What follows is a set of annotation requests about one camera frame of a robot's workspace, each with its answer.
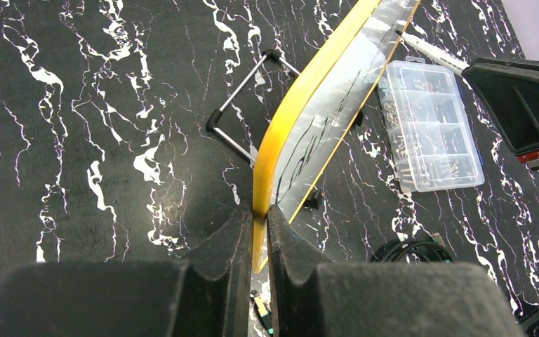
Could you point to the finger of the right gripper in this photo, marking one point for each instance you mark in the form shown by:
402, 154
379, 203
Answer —
520, 64
511, 96

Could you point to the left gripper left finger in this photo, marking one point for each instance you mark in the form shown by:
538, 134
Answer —
204, 293

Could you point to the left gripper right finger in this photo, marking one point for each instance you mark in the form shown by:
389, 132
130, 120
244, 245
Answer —
315, 296

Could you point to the white whiteboard marker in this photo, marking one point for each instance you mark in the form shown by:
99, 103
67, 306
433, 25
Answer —
440, 56

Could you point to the yellow framed whiteboard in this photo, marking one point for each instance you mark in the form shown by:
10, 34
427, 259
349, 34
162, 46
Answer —
320, 108

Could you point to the metal whiteboard stand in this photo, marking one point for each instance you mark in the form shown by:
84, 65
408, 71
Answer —
236, 104

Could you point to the clear plastic screw box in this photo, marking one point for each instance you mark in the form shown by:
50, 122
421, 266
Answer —
432, 144

